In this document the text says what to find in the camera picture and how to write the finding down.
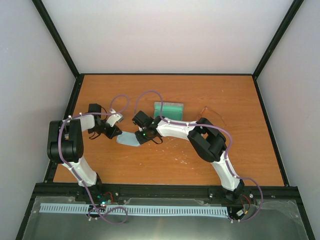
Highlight light blue cleaning cloth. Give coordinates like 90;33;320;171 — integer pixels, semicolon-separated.
116;131;140;147

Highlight grey leather glasses case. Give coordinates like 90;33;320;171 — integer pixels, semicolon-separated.
153;102;184;121

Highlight red thin-frame sunglasses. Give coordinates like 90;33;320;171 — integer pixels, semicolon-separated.
197;105;227;126

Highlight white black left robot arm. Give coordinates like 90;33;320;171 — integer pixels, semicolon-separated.
47;103;124;202

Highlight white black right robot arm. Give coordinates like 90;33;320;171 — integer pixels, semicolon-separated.
132;111;245;202

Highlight metal front plate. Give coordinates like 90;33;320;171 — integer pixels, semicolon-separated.
23;197;308;240

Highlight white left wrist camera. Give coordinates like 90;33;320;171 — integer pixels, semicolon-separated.
106;108;124;127

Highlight black aluminium frame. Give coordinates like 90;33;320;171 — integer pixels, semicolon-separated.
16;0;315;240

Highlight light blue slotted cable duct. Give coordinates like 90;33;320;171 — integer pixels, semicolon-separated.
39;203;229;218

